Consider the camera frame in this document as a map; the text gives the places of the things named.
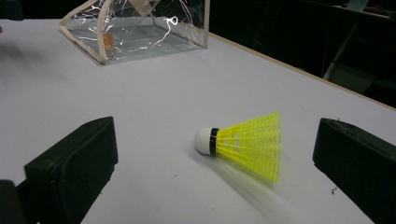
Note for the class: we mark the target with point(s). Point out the yellow shuttlecock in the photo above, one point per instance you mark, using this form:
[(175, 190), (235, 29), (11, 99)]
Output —
[(249, 146)]

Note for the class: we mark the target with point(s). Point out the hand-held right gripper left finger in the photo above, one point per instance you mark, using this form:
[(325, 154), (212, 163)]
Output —
[(74, 165)]

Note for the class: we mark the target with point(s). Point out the clear plastic bag beige trim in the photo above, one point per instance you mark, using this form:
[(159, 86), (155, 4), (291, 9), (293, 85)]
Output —
[(130, 37)]

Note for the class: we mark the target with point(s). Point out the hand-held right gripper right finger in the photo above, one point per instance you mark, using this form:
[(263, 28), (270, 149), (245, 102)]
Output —
[(361, 168)]

